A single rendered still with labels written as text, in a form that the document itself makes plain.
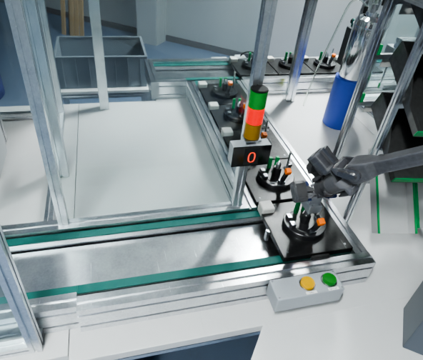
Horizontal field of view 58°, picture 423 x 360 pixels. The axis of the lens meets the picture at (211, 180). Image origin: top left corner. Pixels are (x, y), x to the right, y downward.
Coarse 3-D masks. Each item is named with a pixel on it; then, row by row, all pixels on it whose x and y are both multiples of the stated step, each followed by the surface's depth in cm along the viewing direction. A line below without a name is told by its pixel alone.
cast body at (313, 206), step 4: (316, 196) 116; (312, 200) 117; (316, 200) 117; (320, 200) 118; (304, 204) 120; (308, 204) 118; (312, 204) 118; (316, 204) 118; (320, 204) 118; (304, 208) 120; (308, 208) 118; (312, 208) 117; (316, 208) 118; (320, 208) 118; (308, 212) 118; (312, 212) 119; (316, 212) 119
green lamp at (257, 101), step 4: (252, 92) 103; (252, 96) 103; (256, 96) 103; (260, 96) 102; (264, 96) 103; (252, 100) 104; (256, 100) 103; (260, 100) 103; (264, 100) 104; (248, 104) 106; (252, 104) 104; (256, 104) 104; (260, 104) 104; (264, 104) 105; (252, 108) 105; (256, 108) 105; (260, 108) 105; (264, 108) 106
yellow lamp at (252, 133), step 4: (244, 124) 111; (248, 124) 109; (244, 128) 111; (248, 128) 109; (252, 128) 109; (256, 128) 109; (260, 128) 110; (244, 132) 111; (248, 132) 110; (252, 132) 109; (256, 132) 110; (260, 132) 111; (244, 136) 112; (248, 136) 111; (252, 136) 110; (256, 136) 111; (252, 140) 111
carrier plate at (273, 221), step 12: (276, 204) 134; (288, 204) 135; (300, 204) 135; (264, 216) 129; (276, 216) 129; (324, 216) 131; (276, 228) 125; (336, 228) 127; (276, 240) 120; (288, 240) 121; (300, 240) 121; (324, 240) 122; (336, 240) 123; (288, 252) 117; (300, 252) 117; (312, 252) 118; (324, 252) 118; (336, 252) 120
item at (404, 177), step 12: (384, 96) 121; (372, 108) 124; (384, 108) 117; (396, 120) 124; (396, 132) 121; (408, 132) 122; (384, 144) 117; (396, 144) 119; (408, 144) 120; (420, 144) 119; (420, 168) 116; (396, 180) 112; (408, 180) 112; (420, 180) 112
